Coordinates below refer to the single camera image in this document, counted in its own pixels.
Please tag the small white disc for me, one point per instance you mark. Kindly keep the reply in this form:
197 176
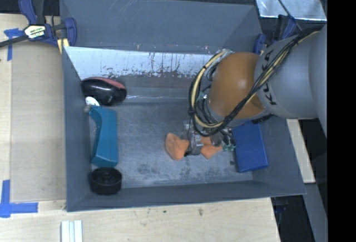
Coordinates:
91 101

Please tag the black and red computer mouse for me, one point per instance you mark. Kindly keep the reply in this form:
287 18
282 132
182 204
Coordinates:
104 92

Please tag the teal curved plastic object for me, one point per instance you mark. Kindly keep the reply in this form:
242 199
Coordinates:
107 138

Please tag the black round cap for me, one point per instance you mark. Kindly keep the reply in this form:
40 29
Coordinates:
105 181

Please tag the grey metal bin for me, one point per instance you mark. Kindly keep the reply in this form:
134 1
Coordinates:
155 24

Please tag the pale wood board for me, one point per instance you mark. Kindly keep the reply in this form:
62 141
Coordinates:
37 124

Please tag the blue flat block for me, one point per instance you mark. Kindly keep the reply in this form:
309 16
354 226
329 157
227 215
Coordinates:
250 149

